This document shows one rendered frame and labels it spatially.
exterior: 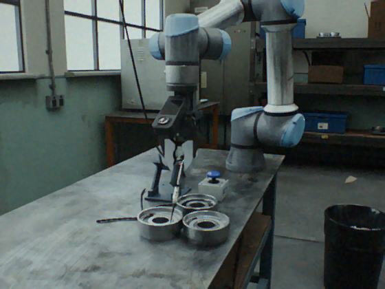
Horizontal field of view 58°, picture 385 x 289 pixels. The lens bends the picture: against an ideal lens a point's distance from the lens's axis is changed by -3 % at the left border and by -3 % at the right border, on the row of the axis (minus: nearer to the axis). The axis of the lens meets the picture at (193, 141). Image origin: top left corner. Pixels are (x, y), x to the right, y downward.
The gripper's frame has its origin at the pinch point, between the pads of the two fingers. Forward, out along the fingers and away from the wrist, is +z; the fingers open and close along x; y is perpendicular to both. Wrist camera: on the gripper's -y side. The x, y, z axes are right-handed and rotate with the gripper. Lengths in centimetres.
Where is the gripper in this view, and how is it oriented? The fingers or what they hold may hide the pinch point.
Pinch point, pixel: (179, 171)
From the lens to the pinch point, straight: 83.3
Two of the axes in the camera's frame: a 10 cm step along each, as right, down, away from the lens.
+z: 0.0, 9.8, 2.0
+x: -9.5, -0.6, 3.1
